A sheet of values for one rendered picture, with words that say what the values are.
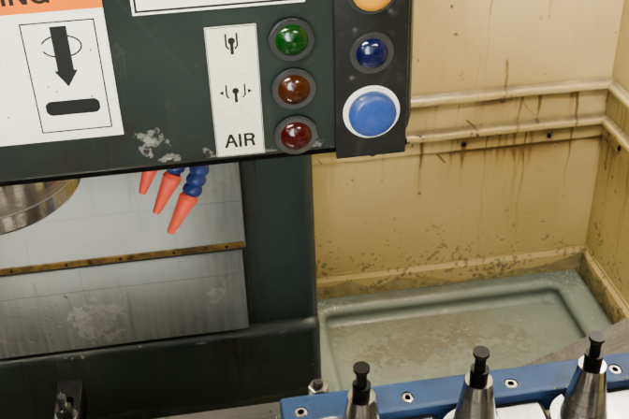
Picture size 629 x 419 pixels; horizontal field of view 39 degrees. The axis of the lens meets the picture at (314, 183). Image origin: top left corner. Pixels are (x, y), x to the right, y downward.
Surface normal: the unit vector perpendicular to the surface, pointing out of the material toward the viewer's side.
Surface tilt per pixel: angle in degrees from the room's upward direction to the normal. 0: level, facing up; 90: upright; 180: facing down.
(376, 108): 87
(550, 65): 90
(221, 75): 90
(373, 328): 0
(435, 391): 0
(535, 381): 0
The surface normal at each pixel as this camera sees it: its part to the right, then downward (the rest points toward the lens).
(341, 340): -0.03, -0.85
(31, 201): 0.69, 0.36
